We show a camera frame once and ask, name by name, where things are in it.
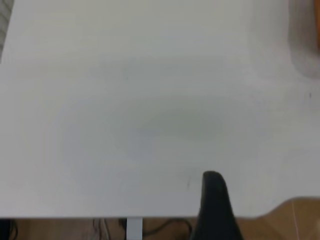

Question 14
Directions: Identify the white table leg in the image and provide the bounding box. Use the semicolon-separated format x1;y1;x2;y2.
125;216;144;240

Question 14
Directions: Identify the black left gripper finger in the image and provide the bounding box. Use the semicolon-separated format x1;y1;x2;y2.
190;170;245;240

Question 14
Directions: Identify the black cable under table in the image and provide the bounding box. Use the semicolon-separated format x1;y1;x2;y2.
142;218;193;238

